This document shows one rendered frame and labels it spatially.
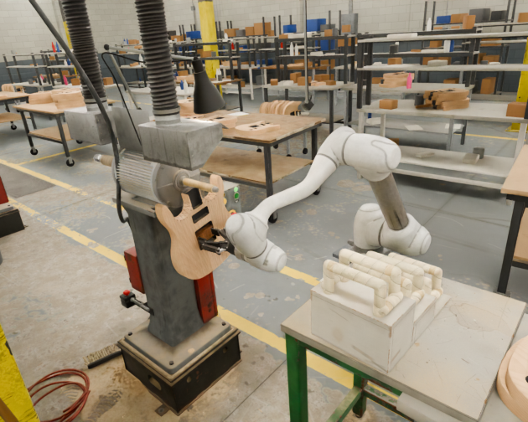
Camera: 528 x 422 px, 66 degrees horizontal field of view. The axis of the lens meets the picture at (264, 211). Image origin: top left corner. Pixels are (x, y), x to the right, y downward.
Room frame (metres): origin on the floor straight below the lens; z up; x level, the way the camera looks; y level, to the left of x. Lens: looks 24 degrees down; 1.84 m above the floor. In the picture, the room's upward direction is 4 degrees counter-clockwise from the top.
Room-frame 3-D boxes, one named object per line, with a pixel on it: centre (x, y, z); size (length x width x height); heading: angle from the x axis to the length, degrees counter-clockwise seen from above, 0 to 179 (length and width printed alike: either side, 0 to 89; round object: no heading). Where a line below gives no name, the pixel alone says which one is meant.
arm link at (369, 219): (1.92, -0.56, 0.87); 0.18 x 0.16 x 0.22; 43
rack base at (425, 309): (1.11, -0.38, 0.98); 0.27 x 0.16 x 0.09; 46
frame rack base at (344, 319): (1.00, -0.27, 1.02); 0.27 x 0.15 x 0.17; 46
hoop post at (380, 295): (0.91, -0.30, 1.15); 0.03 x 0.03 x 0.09
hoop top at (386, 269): (1.03, -0.30, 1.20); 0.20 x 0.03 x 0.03; 44
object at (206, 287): (2.03, 0.44, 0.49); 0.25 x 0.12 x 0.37; 48
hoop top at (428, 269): (1.25, -0.52, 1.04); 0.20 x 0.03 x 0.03; 44
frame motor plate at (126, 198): (1.91, 0.55, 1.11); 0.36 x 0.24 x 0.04; 48
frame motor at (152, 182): (1.87, 0.50, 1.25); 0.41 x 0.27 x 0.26; 48
